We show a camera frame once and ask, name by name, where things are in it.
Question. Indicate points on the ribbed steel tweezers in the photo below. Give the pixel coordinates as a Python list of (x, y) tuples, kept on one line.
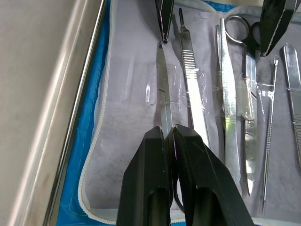
[(294, 82)]

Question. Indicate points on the steel scissors with slim blades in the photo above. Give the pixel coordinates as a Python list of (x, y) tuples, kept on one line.
[(162, 77)]

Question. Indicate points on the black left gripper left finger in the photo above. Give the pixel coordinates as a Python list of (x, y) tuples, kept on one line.
[(143, 179)]

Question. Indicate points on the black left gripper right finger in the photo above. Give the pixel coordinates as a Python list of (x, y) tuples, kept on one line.
[(207, 183)]

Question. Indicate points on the smooth steel tweezers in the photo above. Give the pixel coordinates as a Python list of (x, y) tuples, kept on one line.
[(229, 106)]

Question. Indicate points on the thin steel probe needle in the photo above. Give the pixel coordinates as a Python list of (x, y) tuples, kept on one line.
[(270, 117)]

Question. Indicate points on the shiny metal tray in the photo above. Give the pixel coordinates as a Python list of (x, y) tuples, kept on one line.
[(35, 94)]

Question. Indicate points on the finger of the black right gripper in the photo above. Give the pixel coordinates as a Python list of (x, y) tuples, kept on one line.
[(272, 26), (164, 18)]

